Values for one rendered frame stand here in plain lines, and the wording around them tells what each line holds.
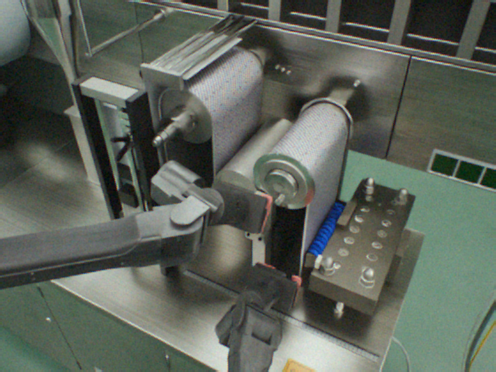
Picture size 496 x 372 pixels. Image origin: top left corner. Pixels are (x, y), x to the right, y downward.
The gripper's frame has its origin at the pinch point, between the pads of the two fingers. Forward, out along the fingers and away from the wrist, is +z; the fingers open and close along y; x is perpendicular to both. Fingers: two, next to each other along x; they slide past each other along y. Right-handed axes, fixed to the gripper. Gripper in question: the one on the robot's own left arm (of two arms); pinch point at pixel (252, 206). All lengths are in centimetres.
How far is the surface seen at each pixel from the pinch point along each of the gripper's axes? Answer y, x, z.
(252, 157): -10.6, 8.9, 19.9
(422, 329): 47, -46, 147
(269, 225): -1.3, -5.0, 18.5
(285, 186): 1.7, 5.0, 11.5
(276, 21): -18, 43, 27
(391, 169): 4, 27, 234
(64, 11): -65, 30, 6
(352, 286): 20.0, -13.0, 26.1
